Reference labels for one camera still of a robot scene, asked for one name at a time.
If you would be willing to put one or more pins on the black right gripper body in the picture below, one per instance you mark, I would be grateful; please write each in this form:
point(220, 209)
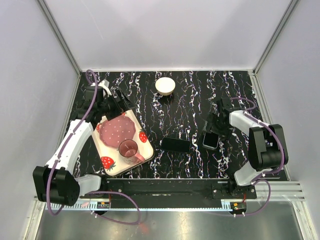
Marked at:
point(222, 129)

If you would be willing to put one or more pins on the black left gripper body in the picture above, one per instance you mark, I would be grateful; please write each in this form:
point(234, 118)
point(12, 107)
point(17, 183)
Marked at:
point(110, 108)

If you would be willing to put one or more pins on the phone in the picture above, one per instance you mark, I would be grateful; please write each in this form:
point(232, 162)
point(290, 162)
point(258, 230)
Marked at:
point(210, 141)

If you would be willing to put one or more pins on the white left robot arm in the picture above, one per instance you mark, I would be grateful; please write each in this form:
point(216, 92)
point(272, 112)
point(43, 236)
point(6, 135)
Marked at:
point(54, 182)

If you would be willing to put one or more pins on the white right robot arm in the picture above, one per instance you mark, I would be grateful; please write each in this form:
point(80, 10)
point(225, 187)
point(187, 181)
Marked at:
point(267, 150)

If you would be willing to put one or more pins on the pink dotted plate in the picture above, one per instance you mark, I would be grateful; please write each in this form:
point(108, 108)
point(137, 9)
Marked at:
point(113, 132)

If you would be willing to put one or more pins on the white strawberry tray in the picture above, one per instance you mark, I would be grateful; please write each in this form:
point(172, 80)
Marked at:
point(110, 158)

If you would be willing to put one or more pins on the cream ceramic bowl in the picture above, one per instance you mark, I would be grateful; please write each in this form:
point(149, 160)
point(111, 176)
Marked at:
point(165, 86)

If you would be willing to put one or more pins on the black smartphone on table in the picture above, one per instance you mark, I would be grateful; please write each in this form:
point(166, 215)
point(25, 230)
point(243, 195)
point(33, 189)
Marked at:
point(175, 145)

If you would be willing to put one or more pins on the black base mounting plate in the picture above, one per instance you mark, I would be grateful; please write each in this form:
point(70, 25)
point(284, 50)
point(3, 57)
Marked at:
point(167, 188)

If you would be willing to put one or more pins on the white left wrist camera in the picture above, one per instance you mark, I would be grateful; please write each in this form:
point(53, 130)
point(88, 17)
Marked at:
point(105, 85)

